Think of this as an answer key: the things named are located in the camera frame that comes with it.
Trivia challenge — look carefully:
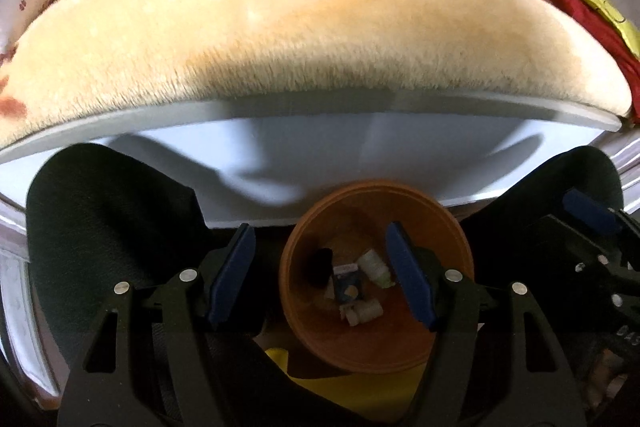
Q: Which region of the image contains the yellow printed cloth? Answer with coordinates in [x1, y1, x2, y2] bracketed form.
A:
[527, 0, 640, 64]

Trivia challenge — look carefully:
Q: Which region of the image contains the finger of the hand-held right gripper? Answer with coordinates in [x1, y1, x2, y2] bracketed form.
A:
[532, 188, 640, 280]

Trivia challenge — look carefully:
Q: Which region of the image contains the person's left leg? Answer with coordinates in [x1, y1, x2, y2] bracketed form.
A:
[27, 144, 281, 427]

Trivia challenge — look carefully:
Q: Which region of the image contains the small blue box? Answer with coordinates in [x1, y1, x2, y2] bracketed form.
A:
[331, 263, 364, 306]

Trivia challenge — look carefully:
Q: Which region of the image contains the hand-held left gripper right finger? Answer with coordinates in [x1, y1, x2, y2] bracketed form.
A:
[385, 221, 587, 427]

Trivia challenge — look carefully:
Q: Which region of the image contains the person's right leg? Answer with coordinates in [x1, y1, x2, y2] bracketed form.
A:
[460, 146, 623, 290]

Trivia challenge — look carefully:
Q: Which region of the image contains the plain yellow fabric item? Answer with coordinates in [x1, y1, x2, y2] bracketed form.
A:
[264, 346, 427, 419]

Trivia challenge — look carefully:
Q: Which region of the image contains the orange plastic bin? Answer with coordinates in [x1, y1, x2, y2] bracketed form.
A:
[278, 179, 475, 372]

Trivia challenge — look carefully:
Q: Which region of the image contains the plush floral blanket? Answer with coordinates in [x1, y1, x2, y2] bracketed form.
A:
[0, 0, 638, 148]

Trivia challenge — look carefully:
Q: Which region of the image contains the white bed frame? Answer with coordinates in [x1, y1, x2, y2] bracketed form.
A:
[0, 99, 623, 403]

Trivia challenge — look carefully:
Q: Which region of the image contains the person's leg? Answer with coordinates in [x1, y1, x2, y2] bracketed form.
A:
[27, 144, 281, 427]
[460, 146, 623, 290]

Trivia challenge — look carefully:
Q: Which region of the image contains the small black item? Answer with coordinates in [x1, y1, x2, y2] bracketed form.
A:
[308, 247, 335, 289]

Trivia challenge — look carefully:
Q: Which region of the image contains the small white plastic bottle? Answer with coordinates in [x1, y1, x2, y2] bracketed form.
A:
[357, 249, 396, 290]
[341, 298, 384, 326]

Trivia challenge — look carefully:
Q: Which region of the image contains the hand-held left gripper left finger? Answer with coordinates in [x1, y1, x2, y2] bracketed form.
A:
[57, 223, 266, 427]

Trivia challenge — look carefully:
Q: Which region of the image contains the red cloth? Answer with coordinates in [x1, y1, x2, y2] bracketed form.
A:
[497, 0, 640, 124]

